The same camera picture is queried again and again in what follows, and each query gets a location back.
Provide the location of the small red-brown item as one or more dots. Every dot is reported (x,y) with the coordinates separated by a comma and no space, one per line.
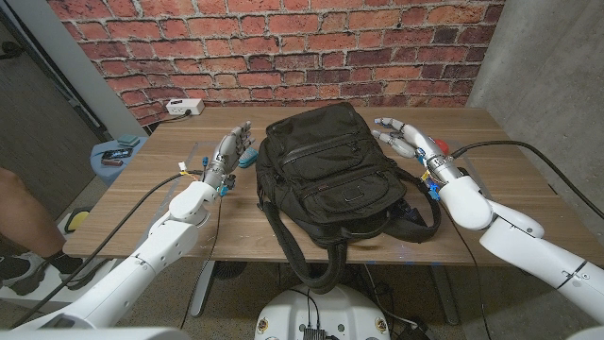
(111,163)

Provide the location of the black backpack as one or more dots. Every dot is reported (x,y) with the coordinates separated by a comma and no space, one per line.
(330,175)

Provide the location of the red ball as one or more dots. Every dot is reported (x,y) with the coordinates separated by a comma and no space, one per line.
(441,145)

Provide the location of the printed red brick backdrop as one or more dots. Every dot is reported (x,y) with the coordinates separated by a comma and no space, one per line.
(283,47)

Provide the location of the white low platform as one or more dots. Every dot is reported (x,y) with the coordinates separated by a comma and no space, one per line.
(52,293)

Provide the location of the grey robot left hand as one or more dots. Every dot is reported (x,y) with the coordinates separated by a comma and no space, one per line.
(229,153)

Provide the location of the blue round stool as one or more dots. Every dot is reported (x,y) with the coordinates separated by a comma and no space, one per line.
(106,171)

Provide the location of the white power strip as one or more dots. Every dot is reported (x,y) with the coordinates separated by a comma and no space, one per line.
(184,107)

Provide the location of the black round fan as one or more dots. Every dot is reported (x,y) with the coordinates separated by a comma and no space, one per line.
(229,269)

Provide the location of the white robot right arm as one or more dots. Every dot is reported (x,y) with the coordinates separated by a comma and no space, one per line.
(519,241)

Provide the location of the small teal pouch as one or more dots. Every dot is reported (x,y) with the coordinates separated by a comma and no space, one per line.
(248,158)

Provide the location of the yellow and black disc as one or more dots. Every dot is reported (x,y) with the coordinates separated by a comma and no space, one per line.
(78,219)

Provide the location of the grey and black sneaker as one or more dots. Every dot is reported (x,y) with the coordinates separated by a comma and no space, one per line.
(21,274)
(87,274)

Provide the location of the metal table leg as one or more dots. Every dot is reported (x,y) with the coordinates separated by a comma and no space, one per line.
(202,288)
(446,295)

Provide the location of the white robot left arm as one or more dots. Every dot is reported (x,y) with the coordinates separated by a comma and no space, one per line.
(141,264)

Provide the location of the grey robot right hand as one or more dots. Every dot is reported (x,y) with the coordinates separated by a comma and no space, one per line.
(420,141)

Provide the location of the small teal box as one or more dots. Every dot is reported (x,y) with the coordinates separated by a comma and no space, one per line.
(128,140)

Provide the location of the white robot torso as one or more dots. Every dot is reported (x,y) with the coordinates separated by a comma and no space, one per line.
(321,311)

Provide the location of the person's bare leg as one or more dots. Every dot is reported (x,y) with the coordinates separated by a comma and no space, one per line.
(21,212)

